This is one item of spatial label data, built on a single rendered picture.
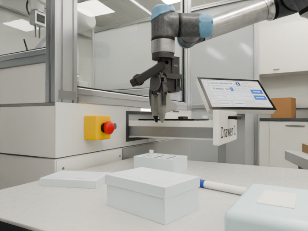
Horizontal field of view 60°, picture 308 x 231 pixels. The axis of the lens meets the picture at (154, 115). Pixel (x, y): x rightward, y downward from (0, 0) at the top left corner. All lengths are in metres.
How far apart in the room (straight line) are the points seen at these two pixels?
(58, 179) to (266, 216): 0.42
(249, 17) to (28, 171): 0.88
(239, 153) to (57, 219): 1.72
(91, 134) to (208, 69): 2.12
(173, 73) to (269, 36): 3.61
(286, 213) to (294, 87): 4.31
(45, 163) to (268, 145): 3.41
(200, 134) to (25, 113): 0.52
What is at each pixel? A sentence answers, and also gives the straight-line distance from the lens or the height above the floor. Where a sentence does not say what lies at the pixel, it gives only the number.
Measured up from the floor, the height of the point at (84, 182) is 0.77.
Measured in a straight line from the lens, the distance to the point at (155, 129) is 0.94.
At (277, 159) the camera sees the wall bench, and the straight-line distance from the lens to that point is 3.92.
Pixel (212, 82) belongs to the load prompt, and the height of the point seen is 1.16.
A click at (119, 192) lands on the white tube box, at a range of 0.44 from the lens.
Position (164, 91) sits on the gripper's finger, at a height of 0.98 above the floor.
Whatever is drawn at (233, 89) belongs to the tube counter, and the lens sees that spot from 2.02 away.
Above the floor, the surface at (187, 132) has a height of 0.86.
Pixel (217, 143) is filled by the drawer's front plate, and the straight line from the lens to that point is 0.84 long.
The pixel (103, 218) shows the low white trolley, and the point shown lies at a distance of 0.41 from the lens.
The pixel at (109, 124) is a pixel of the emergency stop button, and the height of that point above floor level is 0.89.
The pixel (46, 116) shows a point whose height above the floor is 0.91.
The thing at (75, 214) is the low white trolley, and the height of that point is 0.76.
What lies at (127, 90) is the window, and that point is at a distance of 1.02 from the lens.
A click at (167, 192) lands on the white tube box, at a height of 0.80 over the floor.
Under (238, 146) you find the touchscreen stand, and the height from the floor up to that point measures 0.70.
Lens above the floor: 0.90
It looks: 1 degrees up
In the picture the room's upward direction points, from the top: straight up
